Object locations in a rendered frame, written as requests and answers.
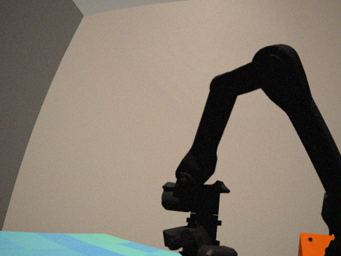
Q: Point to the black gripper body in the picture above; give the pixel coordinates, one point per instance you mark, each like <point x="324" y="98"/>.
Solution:
<point x="210" y="246"/>

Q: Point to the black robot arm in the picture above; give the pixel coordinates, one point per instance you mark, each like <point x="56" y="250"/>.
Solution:
<point x="278" y="71"/>

